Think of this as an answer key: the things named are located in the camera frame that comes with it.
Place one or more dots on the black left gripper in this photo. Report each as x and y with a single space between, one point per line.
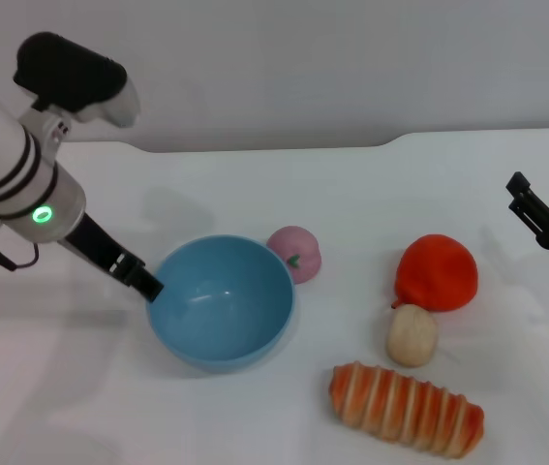
95 242

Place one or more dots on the blue bowl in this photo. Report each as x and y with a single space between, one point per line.
221 315

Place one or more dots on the beige potato toy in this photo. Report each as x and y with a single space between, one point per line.
412 336

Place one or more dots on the pink peach bun toy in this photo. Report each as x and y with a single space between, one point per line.
303 252

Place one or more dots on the orange striped bread loaf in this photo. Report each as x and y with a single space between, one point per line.
405 409

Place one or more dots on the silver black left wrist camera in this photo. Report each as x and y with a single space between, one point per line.
70 72

